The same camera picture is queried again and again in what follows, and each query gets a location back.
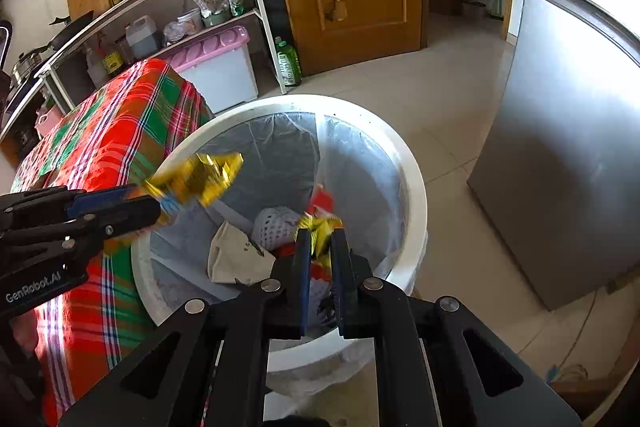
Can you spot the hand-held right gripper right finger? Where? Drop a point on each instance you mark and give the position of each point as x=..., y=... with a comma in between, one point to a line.
x=339, y=302

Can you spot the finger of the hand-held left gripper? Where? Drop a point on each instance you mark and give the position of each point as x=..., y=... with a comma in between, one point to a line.
x=130, y=217
x=100, y=202

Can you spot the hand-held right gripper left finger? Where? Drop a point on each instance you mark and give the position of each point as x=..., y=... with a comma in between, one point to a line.
x=302, y=287

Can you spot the yellow snack packet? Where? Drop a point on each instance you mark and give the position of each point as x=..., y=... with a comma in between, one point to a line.
x=317, y=232

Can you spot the beige printed paper bag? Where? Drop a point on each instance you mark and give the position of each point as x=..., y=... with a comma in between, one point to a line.
x=235, y=252

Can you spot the gold foil wrapper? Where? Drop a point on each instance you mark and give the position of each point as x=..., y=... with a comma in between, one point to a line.
x=205, y=179

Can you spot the red plastic wrapper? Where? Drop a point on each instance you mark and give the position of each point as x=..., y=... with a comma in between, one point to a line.
x=322, y=202

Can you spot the white trash bin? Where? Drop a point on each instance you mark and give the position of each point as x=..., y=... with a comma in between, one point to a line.
x=350, y=112

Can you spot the plaid tablecloth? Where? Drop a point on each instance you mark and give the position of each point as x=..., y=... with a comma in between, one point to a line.
x=125, y=117

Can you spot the pink plastic box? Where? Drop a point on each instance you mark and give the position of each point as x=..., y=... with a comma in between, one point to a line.
x=47, y=122

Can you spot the clear plastic bottle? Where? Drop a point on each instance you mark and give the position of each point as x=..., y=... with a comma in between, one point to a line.
x=95, y=69

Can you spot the clear bin liner bag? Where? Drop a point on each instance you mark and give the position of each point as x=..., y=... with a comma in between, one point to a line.
x=360, y=167

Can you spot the yellow label sauce bottle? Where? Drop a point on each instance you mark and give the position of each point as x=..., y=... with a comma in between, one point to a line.
x=112, y=62

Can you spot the steel pot with lid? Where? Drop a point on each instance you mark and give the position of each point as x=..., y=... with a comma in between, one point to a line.
x=30, y=67

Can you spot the dark liquid plastic jug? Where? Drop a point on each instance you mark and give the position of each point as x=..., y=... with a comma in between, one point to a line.
x=142, y=39

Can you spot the black wok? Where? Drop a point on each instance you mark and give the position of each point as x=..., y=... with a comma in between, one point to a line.
x=70, y=32

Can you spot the pink lid storage box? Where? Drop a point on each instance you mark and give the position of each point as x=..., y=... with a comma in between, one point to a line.
x=220, y=62

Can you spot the crumpled plastic bag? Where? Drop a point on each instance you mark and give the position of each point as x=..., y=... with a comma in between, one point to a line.
x=177, y=34

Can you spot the green detergent bottle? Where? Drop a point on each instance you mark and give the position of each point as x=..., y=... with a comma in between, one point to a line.
x=289, y=64

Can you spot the green bowl with bags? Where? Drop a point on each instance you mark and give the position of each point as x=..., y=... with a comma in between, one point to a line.
x=210, y=7

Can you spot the silver refrigerator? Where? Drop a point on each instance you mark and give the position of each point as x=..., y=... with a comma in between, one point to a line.
x=560, y=132

